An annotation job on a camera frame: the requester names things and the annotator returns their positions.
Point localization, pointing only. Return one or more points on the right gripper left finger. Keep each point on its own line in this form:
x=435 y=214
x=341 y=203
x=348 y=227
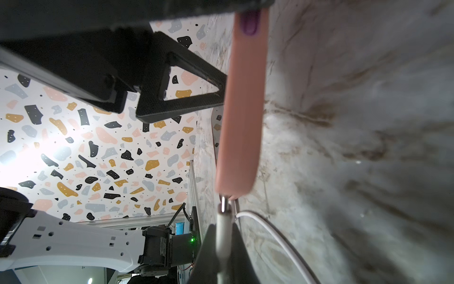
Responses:
x=206 y=264

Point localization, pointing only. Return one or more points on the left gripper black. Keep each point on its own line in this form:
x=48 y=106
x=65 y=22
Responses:
x=99 y=51

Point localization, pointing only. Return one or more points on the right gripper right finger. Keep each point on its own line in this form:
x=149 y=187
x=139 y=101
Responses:
x=241 y=269

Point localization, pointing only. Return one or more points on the pink case phone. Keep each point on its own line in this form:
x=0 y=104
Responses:
x=241 y=133
x=216 y=121

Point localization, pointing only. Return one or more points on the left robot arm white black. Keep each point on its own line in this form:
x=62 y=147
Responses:
x=31 y=238

